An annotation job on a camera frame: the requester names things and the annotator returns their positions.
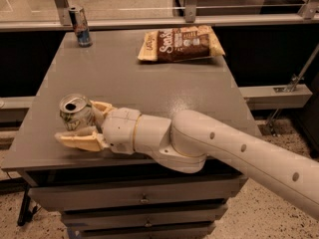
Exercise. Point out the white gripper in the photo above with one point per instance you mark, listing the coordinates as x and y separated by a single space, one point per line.
120 127

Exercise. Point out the green white 7up can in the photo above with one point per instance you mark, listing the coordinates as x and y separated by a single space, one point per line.
76 111

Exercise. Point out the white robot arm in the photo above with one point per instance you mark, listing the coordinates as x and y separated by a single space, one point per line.
186 141

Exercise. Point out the blue silver energy drink can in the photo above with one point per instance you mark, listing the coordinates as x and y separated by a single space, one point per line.
80 26

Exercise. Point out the brown chip bag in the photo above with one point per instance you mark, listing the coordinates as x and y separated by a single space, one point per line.
180 44

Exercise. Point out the grey drawer cabinet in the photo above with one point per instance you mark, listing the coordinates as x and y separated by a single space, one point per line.
110 72

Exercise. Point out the middle grey drawer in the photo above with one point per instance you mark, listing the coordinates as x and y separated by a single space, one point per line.
145 216

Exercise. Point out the grey drawer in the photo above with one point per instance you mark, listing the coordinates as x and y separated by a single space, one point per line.
197 230
145 216
135 193

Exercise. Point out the bottom grey drawer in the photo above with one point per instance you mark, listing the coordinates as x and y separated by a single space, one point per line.
197 230

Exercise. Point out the top grey drawer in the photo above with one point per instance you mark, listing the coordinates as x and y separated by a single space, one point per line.
135 193

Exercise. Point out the metal railing frame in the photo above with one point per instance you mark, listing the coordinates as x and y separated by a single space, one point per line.
43 15

